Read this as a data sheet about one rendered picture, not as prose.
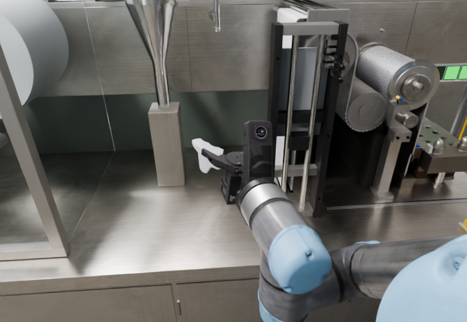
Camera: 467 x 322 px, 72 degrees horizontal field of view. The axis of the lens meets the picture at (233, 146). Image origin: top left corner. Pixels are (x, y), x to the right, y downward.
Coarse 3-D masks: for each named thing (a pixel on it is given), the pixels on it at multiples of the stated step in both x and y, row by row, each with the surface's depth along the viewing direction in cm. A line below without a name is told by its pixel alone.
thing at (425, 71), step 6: (420, 66) 89; (408, 72) 89; (414, 72) 89; (420, 72) 90; (426, 72) 90; (402, 78) 90; (432, 78) 91; (396, 84) 91; (432, 84) 92; (396, 90) 92; (402, 96) 93; (426, 96) 93; (408, 102) 94; (414, 102) 94
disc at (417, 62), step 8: (408, 64) 88; (416, 64) 89; (424, 64) 89; (432, 64) 89; (400, 72) 89; (432, 72) 90; (392, 80) 90; (392, 88) 91; (400, 88) 92; (432, 88) 92; (392, 96) 93; (432, 96) 94; (416, 104) 94
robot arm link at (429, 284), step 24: (456, 240) 15; (432, 264) 13; (456, 264) 13; (408, 288) 14; (432, 288) 13; (456, 288) 12; (384, 312) 15; (408, 312) 14; (432, 312) 13; (456, 312) 12
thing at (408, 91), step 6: (408, 78) 90; (414, 78) 88; (420, 78) 88; (426, 78) 89; (402, 84) 91; (408, 84) 89; (426, 84) 89; (402, 90) 91; (408, 90) 90; (414, 90) 90; (420, 90) 91; (426, 90) 90; (408, 96) 91; (414, 96) 91; (420, 96) 91
